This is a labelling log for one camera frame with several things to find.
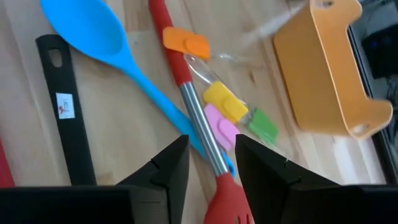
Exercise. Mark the blue silicone spoon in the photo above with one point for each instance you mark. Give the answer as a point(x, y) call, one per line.
point(90, 31)

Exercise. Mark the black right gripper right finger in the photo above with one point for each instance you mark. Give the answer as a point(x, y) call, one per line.
point(273, 186)

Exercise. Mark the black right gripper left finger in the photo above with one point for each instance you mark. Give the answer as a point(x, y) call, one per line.
point(171, 174)

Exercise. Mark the orange plastic bin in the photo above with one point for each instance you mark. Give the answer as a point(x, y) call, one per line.
point(314, 71)

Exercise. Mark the red silicone spoon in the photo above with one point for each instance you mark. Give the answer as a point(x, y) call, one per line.
point(4, 168)

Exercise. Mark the black nylon turner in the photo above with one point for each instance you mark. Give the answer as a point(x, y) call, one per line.
point(71, 133)

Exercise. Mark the black table edge rail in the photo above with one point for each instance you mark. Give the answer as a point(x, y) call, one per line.
point(382, 149)

